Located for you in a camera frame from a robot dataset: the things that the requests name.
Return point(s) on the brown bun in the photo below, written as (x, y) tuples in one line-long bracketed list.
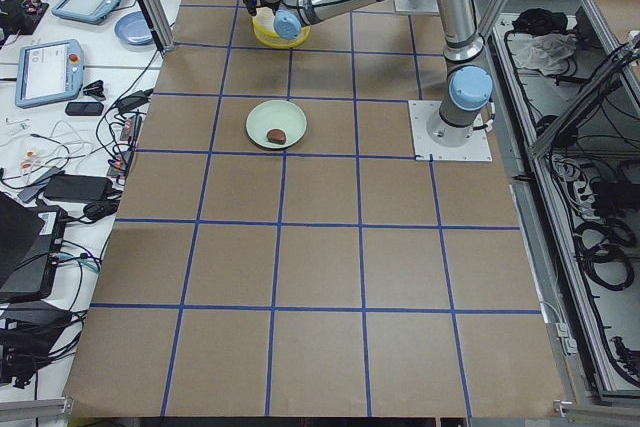
[(276, 136)]

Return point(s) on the blue plate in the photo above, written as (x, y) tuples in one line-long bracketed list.
[(133, 30)]

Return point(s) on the mint green plate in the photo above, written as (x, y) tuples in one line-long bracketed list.
[(280, 114)]

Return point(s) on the crumpled white cloth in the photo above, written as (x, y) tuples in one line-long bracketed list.
[(547, 54)]

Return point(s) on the black laptop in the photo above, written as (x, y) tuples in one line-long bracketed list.
[(31, 238)]

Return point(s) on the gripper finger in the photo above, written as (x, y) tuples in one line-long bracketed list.
[(252, 9)]

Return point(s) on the near teach pendant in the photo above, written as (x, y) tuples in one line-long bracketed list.
[(49, 73)]

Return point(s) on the near yellow bamboo steamer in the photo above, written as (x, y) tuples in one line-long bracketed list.
[(279, 30)]

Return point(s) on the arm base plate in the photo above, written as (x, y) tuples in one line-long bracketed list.
[(434, 140), (416, 7)]

